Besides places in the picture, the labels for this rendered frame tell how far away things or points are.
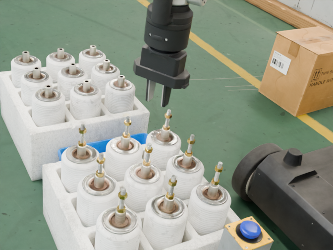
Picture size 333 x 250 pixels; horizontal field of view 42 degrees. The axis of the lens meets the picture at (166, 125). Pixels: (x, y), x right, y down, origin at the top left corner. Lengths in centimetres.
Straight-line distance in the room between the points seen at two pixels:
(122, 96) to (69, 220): 50
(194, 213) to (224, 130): 76
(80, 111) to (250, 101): 91
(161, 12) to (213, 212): 47
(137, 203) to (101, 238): 17
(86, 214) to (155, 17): 47
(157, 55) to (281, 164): 57
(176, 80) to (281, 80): 118
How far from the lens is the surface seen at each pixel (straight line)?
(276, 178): 126
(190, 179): 108
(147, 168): 103
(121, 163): 111
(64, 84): 143
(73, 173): 107
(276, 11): 324
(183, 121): 173
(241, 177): 133
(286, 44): 196
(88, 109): 134
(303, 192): 124
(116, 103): 138
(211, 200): 101
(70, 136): 133
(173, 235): 98
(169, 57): 85
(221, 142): 166
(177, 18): 81
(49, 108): 129
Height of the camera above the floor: 92
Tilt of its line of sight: 33 degrees down
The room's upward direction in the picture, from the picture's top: 10 degrees clockwise
